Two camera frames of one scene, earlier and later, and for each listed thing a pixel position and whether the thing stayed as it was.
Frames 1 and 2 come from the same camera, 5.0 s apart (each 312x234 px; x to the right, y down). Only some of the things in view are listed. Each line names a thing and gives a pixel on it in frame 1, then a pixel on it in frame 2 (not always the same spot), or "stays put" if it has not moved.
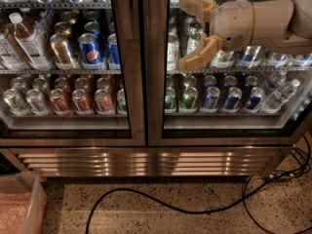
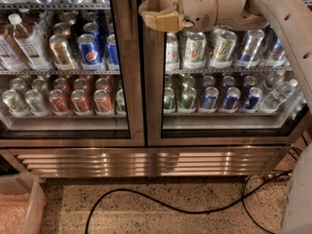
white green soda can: x=194 y=41 stays put
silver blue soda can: x=251 y=58 stays put
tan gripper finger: x=210 y=47 -> x=167 y=21
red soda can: x=81 y=102 stays put
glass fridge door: x=243 y=97 stays put
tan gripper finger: x=199 y=7 -> x=168 y=4
